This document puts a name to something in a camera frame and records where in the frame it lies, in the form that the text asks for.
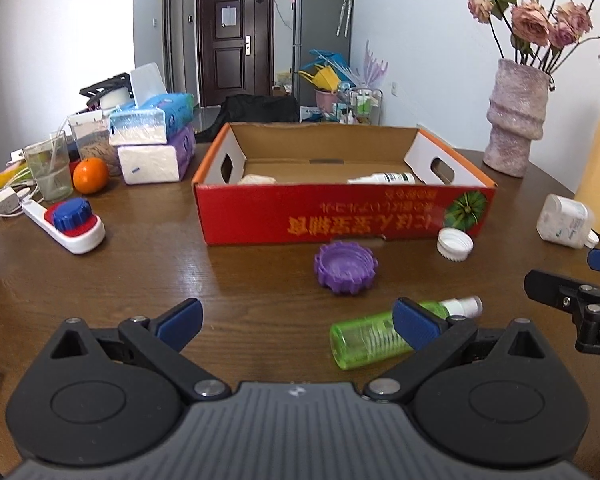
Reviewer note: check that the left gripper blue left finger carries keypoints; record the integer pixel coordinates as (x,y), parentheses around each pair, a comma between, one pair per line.
(154,347)

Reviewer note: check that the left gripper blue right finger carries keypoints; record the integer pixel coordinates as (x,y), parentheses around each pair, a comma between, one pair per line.
(419,326)

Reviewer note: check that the green spray bottle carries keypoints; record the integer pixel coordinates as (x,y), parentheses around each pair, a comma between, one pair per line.
(356,343)

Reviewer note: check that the purple gear lid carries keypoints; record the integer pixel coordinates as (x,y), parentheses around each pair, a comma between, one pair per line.
(346,268)

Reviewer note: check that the blue gear lid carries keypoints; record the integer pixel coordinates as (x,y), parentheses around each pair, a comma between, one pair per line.
(71,214)

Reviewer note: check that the white spray bottle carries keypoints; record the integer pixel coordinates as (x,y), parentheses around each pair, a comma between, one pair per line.
(385,178)

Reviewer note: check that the beige cube adapter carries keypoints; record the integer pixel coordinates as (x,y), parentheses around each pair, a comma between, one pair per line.
(255,179)

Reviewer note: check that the white pill bottle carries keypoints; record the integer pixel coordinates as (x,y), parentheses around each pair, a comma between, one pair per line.
(566,222)

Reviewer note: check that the white bottle cap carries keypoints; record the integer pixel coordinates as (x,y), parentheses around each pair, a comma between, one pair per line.
(454,244)

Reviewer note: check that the white red jar opener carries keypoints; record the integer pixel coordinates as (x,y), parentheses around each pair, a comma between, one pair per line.
(79,241)

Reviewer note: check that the pink textured vase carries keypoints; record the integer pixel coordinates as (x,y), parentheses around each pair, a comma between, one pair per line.
(517,112)

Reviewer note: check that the purple tissue pack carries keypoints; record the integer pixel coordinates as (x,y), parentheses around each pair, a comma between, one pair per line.
(164,163)

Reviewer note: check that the orange fruit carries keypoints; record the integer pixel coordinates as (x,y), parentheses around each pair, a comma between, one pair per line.
(90,176)

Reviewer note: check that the red cardboard box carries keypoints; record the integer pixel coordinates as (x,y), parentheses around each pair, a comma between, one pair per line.
(311,201)

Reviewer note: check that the glass cup with straw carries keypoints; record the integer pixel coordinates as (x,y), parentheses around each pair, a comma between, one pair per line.
(49,163)

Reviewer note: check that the blue tissue pack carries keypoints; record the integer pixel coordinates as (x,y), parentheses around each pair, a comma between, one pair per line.
(154,117)

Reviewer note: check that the banana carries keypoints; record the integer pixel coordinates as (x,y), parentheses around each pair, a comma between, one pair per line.
(12,172)

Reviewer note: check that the clear food container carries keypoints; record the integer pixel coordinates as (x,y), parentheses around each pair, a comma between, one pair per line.
(90,131)

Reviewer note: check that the black folding chair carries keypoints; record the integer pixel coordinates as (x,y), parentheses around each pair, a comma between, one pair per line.
(255,109)

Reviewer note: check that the dried pink roses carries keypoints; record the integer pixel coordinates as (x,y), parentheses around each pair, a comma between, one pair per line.
(542,37)

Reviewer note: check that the dark brown door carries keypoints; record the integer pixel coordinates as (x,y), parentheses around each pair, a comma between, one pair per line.
(235,49)

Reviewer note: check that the grey refrigerator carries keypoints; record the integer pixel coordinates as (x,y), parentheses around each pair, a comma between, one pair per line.
(315,28)

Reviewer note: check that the white charger with cable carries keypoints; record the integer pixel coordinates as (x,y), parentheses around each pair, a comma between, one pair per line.
(11,200)

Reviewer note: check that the metal wire rack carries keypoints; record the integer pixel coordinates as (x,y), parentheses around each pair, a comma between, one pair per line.
(360,106)

